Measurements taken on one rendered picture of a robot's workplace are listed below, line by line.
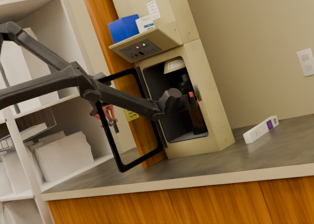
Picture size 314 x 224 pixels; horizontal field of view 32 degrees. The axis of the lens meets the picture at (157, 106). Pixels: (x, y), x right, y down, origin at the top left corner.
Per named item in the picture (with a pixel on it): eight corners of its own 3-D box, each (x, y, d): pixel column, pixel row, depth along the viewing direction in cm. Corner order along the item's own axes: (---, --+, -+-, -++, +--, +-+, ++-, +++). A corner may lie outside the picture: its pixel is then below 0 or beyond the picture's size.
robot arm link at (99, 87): (70, 79, 200) (80, 100, 193) (80, 68, 198) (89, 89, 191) (147, 107, 231) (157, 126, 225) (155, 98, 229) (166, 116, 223)
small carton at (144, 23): (149, 31, 229) (145, 17, 228) (155, 28, 224) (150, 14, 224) (139, 33, 226) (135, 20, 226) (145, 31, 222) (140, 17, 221)
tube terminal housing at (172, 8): (201, 140, 266) (149, -10, 260) (253, 131, 242) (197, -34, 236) (167, 159, 248) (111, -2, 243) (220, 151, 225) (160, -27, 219)
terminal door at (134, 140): (164, 149, 246) (134, 66, 243) (121, 174, 223) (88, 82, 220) (162, 150, 246) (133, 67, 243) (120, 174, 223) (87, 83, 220)
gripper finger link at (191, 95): (190, 90, 241) (177, 96, 235) (202, 87, 236) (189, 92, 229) (195, 104, 242) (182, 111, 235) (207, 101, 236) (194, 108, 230)
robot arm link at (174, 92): (142, 105, 228) (151, 120, 223) (151, 85, 221) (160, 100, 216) (167, 104, 234) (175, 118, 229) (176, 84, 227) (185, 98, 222)
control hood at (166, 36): (133, 62, 245) (126, 41, 244) (183, 43, 221) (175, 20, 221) (115, 68, 237) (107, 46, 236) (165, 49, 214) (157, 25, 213)
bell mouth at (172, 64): (181, 67, 252) (177, 56, 251) (209, 58, 239) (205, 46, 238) (155, 76, 240) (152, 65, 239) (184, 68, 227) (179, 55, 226)
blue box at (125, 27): (130, 39, 241) (123, 20, 240) (144, 33, 234) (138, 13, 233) (114, 44, 234) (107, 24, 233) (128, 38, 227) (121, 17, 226)
